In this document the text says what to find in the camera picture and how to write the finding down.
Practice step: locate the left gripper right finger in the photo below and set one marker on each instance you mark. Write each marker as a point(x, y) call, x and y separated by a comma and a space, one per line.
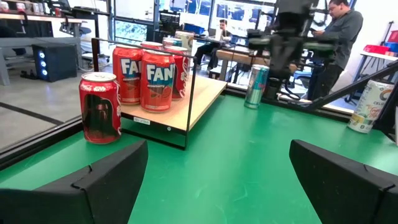
point(351, 193)

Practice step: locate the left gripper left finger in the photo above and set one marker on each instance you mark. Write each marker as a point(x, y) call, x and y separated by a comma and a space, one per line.
point(77, 193)

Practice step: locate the green can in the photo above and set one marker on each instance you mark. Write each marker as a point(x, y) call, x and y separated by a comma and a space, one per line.
point(172, 41)

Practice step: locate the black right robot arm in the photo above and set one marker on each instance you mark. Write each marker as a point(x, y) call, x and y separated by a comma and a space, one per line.
point(295, 12)

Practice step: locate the blue silver Red Bull can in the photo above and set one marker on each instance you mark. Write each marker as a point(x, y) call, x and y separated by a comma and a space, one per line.
point(256, 87)

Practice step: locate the wooden desk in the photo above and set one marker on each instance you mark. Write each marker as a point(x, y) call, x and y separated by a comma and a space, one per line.
point(236, 56)

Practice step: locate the person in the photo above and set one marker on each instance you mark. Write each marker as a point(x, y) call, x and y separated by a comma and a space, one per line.
point(345, 37)
point(217, 46)

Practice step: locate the Star Wars Coca-Cola can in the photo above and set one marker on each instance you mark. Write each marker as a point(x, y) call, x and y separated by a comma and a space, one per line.
point(99, 109)

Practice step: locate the red storage bin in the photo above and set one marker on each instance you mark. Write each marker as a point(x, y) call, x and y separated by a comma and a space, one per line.
point(376, 48)

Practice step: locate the white table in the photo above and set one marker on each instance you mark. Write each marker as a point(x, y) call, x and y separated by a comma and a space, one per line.
point(379, 57)

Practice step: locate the green table mat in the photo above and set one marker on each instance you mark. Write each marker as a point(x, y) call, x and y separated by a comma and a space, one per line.
point(233, 155)

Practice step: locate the black computer tower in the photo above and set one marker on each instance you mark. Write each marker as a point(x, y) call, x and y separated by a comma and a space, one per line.
point(54, 63)

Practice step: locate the long wooden workbench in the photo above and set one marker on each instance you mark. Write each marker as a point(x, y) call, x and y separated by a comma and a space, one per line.
point(37, 17)

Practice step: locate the black aluminium table frame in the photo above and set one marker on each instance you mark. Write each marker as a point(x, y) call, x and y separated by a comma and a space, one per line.
point(31, 146)

